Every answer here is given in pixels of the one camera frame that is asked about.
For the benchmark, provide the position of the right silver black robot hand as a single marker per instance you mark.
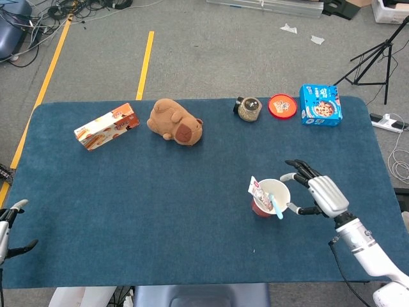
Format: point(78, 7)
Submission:
point(329, 195)

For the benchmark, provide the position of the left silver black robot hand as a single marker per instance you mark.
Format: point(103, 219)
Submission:
point(4, 236)

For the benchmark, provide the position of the light blue toothbrush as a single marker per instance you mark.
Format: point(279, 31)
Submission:
point(276, 206)

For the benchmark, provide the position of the white printed toothpaste tube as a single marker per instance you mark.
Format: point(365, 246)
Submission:
point(259, 193)

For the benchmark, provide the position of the white robot base shell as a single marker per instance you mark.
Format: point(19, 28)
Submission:
point(80, 297)

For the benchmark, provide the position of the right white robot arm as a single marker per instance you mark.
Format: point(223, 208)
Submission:
point(364, 246)

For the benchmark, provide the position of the red paper cup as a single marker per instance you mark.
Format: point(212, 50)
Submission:
point(282, 192)

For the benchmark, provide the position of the blue cookie box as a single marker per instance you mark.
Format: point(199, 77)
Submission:
point(320, 107)

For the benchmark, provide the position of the white power strip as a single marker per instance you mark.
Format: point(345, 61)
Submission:
point(381, 121)

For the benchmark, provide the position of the red round plastic lid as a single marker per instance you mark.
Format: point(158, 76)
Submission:
point(282, 106)

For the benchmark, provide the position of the glass jar black lid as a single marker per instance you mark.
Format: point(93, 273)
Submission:
point(249, 110)

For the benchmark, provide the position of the black tripod stand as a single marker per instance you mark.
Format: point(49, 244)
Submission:
point(388, 70)

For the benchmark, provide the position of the orange white biscuit box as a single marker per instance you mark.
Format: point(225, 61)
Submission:
point(105, 128)

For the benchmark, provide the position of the white paper scrap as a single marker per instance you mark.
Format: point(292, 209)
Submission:
point(317, 39)
point(289, 28)

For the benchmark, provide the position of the blue table mat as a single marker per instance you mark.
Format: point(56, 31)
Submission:
point(159, 208)

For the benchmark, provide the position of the brown capybara plush toy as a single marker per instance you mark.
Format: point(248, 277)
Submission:
point(172, 121)

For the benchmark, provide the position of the black metal stand base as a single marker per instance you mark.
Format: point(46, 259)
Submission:
point(340, 9)

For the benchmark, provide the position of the white storage box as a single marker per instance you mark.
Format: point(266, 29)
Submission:
point(388, 11)

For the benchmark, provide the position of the dark blue chair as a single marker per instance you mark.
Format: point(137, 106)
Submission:
point(11, 28)

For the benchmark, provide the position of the aluminium profile rail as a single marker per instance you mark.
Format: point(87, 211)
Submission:
point(265, 7)

